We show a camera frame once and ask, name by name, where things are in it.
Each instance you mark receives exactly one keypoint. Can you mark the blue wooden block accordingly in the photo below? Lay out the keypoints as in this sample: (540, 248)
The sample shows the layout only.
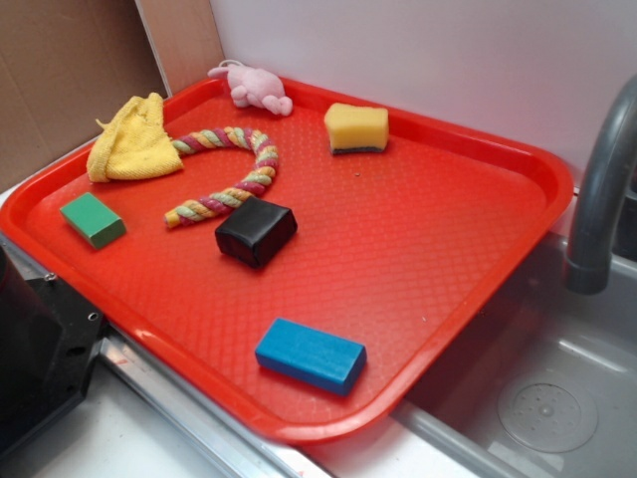
(314, 357)

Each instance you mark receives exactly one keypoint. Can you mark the pink plush toy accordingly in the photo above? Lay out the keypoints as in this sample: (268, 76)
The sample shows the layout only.
(253, 87)

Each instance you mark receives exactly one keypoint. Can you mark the black wrapped block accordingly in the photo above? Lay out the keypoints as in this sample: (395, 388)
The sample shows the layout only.
(255, 232)

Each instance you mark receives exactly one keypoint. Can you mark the green wooden block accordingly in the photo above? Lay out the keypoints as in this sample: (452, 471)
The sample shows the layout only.
(93, 220)

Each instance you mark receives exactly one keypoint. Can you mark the grey plastic sink basin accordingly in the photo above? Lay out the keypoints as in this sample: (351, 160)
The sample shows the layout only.
(542, 383)

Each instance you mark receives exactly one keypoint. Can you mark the yellow sponge with dark base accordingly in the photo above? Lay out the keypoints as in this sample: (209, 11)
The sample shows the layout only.
(356, 129)

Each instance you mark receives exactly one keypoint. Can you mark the grey sink faucet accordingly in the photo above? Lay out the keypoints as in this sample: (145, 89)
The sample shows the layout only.
(604, 221)

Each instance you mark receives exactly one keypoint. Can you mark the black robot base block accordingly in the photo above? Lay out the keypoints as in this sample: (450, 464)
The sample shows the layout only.
(50, 337)

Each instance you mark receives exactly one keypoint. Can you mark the multicolour braided rope toy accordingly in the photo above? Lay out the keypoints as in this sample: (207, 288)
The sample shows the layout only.
(226, 201)

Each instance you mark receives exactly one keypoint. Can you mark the brown cardboard panel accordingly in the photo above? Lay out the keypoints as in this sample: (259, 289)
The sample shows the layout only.
(66, 66)

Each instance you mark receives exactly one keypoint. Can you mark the red plastic tray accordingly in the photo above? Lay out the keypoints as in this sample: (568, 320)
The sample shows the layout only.
(395, 250)

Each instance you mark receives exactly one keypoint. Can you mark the yellow cloth rag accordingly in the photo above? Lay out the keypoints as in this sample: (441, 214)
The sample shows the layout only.
(134, 144)

